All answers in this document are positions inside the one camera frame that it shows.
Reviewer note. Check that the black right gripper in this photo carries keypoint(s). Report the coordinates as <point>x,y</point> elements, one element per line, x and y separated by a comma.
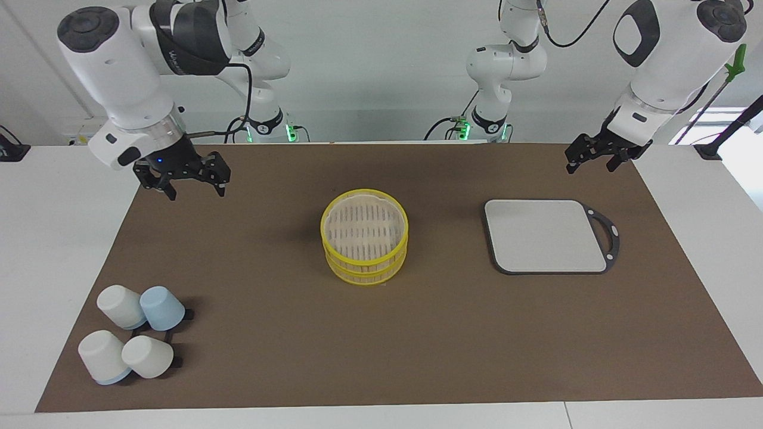
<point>179,164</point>

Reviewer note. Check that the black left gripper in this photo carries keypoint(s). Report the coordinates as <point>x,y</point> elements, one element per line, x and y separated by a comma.
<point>605,146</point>

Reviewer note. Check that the yellow rimmed bamboo steamer lid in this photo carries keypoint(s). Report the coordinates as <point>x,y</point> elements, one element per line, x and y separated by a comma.
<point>363,229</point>

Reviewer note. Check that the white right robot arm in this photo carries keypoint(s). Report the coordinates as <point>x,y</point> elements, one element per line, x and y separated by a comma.
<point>119,77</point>

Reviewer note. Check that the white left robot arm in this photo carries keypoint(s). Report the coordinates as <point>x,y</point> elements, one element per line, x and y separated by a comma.
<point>673,59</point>

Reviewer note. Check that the yellow rimmed bamboo steamer base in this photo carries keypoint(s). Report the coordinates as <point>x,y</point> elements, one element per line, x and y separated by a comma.
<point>365,275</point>

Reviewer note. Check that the grey cutting board black rim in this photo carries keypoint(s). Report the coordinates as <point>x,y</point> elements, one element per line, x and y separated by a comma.
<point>545,235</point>

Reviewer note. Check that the black pole with base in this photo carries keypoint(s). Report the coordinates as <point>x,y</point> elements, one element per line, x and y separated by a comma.
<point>709,150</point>

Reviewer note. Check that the light blue cup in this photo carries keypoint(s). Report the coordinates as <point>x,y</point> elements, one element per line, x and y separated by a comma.
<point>162,308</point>

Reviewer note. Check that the black cup rack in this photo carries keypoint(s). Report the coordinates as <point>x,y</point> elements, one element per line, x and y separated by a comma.
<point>189,314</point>

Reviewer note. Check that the plain white cup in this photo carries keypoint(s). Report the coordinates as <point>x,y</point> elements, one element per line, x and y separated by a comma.
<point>147,356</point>
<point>119,304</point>

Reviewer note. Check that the brown table mat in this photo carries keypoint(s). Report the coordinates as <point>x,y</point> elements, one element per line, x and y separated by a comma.
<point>268,345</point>

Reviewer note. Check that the thin rod with green tip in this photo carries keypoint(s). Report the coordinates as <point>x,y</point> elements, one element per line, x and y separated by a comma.
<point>738,62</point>

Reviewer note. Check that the white cup with blue rim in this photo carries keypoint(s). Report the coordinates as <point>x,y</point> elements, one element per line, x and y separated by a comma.
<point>102,356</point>

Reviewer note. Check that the white wall socket box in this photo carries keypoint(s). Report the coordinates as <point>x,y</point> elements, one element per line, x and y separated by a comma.
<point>77,128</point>

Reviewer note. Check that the black clamp mount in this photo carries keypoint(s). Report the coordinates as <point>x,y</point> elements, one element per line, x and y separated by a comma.
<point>12,152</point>

